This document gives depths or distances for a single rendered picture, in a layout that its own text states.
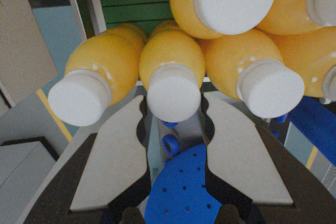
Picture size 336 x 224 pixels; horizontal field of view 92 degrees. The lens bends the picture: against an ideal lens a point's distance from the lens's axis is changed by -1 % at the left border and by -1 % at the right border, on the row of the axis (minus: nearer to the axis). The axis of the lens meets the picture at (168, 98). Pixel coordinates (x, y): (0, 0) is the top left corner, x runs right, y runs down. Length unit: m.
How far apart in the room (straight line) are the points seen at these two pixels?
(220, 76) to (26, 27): 0.20
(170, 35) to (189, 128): 0.25
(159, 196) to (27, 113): 1.78
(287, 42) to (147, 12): 0.20
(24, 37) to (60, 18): 1.18
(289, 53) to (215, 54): 0.07
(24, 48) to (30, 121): 1.82
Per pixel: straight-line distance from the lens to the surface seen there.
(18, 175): 1.87
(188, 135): 0.38
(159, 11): 0.30
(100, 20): 0.32
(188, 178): 0.31
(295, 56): 0.20
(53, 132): 1.99
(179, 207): 0.28
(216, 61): 0.16
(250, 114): 0.31
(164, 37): 0.16
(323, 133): 0.80
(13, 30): 0.22
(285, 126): 1.70
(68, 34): 1.40
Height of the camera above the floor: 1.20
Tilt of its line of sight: 59 degrees down
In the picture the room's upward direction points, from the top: 180 degrees counter-clockwise
